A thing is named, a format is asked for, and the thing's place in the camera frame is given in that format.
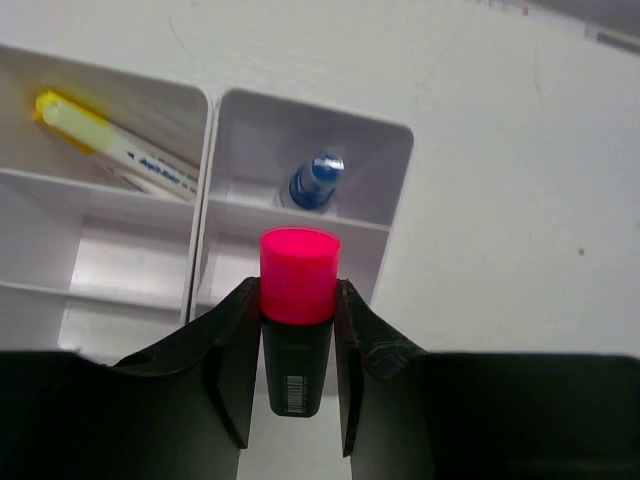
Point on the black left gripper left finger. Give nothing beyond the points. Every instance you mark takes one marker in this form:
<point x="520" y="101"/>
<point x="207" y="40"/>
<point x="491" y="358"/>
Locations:
<point x="177" y="409"/>

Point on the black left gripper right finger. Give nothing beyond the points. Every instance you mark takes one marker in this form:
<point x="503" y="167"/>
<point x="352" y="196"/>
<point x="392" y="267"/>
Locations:
<point x="407" y="413"/>

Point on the black highlighter pink cap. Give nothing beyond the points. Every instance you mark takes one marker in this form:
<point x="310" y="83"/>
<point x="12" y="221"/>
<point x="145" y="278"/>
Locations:
<point x="298" y="281"/>

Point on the clear spray bottle blue cap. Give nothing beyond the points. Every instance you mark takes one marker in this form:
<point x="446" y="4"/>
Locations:
<point x="313" y="185"/>

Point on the white container left bin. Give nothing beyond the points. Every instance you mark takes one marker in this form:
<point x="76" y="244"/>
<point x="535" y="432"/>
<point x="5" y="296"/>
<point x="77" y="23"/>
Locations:
<point x="88" y="263"/>

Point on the white container bin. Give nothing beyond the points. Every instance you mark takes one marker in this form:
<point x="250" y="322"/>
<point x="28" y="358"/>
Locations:
<point x="88" y="263"/>
<point x="279" y="163"/>

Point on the white container right bin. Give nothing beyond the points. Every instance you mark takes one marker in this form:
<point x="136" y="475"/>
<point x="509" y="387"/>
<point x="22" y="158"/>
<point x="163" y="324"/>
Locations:
<point x="279" y="163"/>

